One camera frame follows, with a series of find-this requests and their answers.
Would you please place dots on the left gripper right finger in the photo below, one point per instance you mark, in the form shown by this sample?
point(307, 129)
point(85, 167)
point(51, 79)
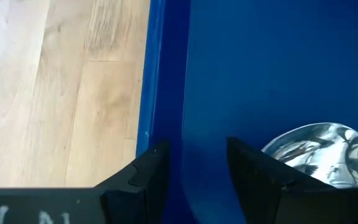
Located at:
point(259, 186)

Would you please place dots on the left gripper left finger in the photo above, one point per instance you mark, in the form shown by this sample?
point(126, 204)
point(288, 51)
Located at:
point(141, 186)

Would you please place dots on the blue plastic tray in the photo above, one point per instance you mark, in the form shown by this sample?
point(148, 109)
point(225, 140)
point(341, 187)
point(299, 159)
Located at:
point(275, 62)

